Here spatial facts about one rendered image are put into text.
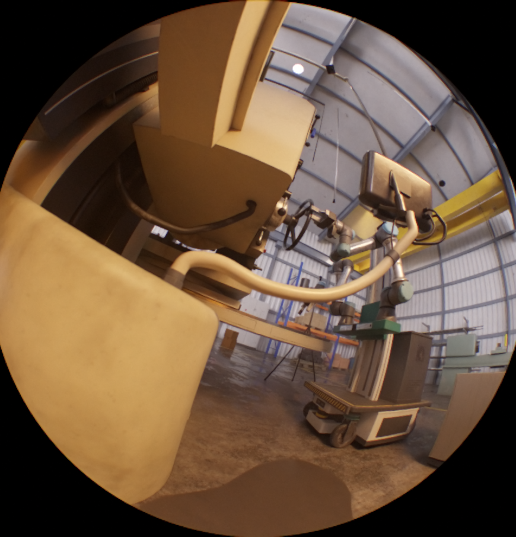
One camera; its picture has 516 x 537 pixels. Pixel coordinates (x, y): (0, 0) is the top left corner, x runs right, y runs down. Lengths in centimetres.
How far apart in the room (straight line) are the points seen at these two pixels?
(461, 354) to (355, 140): 784
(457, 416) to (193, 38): 169
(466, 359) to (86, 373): 563
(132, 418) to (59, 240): 30
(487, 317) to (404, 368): 817
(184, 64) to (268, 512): 123
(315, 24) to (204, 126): 790
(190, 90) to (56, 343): 59
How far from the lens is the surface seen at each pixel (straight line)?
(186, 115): 61
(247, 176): 69
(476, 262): 1033
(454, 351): 553
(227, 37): 50
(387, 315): 126
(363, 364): 164
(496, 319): 941
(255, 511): 74
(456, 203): 825
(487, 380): 125
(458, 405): 128
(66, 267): 30
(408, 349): 148
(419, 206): 80
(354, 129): 825
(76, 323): 29
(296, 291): 43
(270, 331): 159
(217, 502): 73
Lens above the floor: 57
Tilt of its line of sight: 20 degrees up
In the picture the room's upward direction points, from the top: 19 degrees clockwise
